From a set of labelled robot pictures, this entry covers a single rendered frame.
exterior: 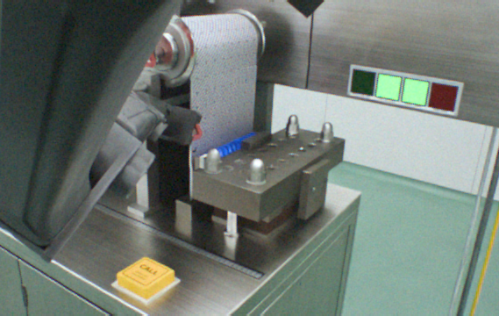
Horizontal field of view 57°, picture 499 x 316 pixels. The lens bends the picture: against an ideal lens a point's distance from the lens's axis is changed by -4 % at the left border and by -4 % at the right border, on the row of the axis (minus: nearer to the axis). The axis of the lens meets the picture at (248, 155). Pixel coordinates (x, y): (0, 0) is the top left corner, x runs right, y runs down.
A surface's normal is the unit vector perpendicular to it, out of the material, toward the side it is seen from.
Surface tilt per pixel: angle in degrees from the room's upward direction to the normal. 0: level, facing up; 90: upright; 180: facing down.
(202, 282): 0
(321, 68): 90
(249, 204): 90
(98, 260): 0
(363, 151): 90
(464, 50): 90
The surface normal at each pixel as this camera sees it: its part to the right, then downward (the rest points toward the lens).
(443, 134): -0.55, 0.27
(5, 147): -0.44, 0.72
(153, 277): 0.05, -0.93
